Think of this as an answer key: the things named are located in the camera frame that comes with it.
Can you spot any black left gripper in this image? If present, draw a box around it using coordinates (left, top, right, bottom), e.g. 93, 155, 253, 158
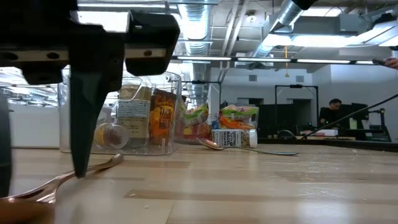
0, 0, 181, 85

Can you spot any small cork-stoppered glass jar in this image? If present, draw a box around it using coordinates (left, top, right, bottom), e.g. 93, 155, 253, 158
95, 122, 130, 149

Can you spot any gold-lidded seasoning jar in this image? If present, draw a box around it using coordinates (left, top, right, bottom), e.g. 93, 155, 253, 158
117, 84, 153, 147

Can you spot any copper metal spoon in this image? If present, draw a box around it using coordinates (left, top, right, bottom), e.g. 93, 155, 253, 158
0, 153, 125, 224

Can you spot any orange taco seasoning packet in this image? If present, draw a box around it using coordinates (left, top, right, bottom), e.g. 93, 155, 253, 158
149, 89, 177, 147

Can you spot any pink and green ramen packet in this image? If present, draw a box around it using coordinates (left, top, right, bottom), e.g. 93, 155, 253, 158
183, 104, 210, 144
219, 105, 259, 121

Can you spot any pink spoon with teal handle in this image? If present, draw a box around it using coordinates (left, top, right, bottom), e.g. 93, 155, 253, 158
195, 138, 299, 156

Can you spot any white-capped bagel seasoning jar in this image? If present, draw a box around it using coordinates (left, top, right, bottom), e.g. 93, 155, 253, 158
211, 129, 258, 149

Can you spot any white plastic tray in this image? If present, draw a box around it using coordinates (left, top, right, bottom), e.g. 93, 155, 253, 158
9, 104, 62, 149

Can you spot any narrow clear plastic bin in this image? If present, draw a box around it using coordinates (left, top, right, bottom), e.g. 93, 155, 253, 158
58, 68, 182, 156

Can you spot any wide clear plastic bin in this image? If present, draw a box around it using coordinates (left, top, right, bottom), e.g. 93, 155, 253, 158
175, 104, 261, 144

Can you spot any long ceiling light strip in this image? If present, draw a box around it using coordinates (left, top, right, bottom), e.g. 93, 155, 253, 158
169, 55, 386, 66

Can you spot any person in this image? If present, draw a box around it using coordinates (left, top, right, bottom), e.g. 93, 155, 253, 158
318, 98, 343, 127

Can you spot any black computer monitor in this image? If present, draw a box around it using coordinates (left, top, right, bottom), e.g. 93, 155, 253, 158
341, 102, 386, 131

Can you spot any person's hand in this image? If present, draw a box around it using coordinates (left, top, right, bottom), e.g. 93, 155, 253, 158
384, 57, 398, 70

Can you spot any straight silver air duct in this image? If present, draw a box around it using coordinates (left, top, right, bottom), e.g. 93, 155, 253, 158
178, 0, 212, 106

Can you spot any yellow hanging cord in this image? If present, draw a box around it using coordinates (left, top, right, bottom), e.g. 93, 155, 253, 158
283, 46, 290, 78

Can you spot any black stand frame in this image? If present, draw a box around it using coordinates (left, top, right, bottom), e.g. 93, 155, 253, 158
275, 83, 320, 121

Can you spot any slanted silver air duct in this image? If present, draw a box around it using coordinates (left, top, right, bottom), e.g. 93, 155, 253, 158
253, 0, 315, 58

